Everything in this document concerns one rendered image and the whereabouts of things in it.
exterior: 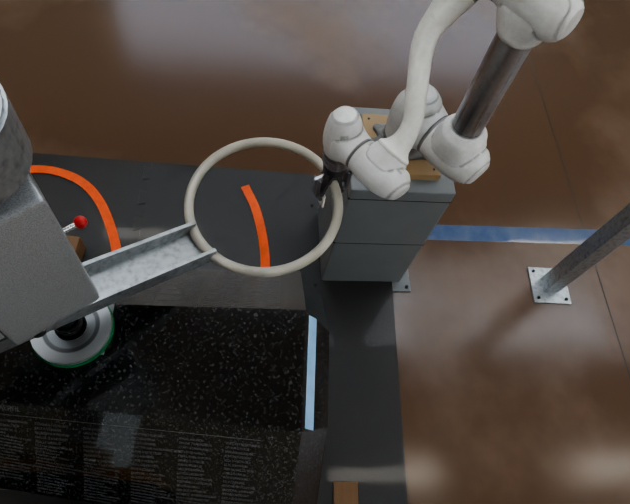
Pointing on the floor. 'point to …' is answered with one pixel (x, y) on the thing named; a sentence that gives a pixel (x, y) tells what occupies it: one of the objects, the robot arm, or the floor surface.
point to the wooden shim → (345, 492)
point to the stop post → (590, 252)
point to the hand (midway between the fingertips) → (328, 196)
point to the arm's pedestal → (381, 229)
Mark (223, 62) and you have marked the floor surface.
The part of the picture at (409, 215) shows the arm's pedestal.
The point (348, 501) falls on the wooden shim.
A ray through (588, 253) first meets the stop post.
